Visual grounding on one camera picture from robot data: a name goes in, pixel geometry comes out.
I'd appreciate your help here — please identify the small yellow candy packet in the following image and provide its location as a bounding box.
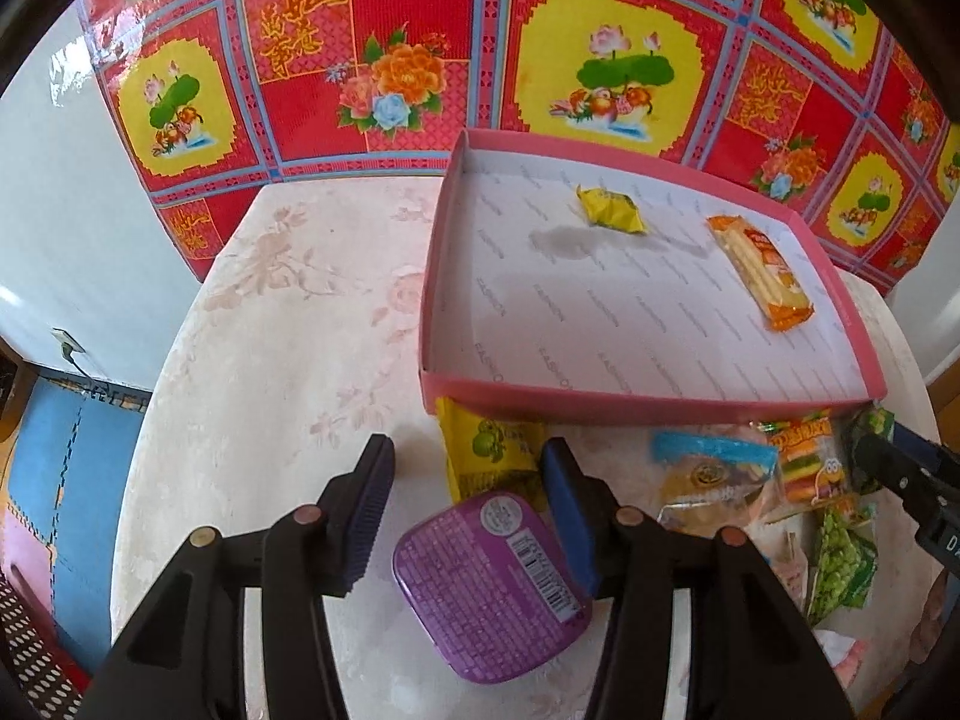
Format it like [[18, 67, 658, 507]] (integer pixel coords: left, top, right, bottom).
[[575, 184, 647, 236]]

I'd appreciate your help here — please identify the burger gummy packet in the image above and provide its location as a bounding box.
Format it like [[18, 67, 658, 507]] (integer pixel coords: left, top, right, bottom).
[[757, 409, 863, 526]]

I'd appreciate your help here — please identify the purple tin box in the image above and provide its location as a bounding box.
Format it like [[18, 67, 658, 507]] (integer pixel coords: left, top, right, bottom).
[[392, 491, 593, 685]]

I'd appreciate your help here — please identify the pink cardboard box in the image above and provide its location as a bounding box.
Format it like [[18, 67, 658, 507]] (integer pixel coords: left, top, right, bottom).
[[418, 127, 888, 436]]

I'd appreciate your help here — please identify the pink white snack packet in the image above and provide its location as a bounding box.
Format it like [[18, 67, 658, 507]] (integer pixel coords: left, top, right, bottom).
[[814, 630, 871, 691]]

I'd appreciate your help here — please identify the pale pink snack packet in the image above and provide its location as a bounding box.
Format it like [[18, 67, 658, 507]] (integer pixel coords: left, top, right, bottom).
[[772, 529, 815, 616]]

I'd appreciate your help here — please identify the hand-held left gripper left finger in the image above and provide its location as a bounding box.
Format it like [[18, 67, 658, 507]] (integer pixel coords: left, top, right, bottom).
[[79, 433, 396, 720]]

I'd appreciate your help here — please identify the red perforated plastic stool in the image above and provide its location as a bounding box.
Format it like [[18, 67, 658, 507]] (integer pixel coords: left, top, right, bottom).
[[0, 570, 83, 720]]

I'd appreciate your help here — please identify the large green pea packet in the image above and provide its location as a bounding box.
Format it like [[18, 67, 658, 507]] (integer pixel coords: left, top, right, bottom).
[[806, 506, 880, 627]]

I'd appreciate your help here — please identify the blue foam mat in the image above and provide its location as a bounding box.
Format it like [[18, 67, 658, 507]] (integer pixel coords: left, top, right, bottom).
[[0, 375, 155, 676]]

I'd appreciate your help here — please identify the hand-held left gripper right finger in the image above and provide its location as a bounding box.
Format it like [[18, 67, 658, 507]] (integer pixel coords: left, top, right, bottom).
[[538, 436, 856, 720]]

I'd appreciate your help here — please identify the yellow green-print snack packet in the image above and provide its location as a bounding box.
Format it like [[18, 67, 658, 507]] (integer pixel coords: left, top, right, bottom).
[[435, 396, 548, 505]]

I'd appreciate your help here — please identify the long orange snack packet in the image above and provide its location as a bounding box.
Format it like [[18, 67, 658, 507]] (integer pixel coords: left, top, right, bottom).
[[705, 214, 816, 333]]

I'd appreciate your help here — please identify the red floral printed cloth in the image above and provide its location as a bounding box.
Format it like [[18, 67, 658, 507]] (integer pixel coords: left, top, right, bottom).
[[79, 0, 960, 297]]

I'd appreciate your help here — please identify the clear blue-strip cookie packet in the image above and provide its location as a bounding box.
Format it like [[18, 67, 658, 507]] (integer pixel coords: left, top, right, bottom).
[[649, 426, 781, 537]]

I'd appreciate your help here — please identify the small green snack packet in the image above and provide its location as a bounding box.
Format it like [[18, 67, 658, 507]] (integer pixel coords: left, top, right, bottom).
[[847, 405, 897, 496]]

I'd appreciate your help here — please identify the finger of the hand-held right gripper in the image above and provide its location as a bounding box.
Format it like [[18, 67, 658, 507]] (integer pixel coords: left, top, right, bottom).
[[851, 431, 932, 520], [892, 424, 960, 490]]

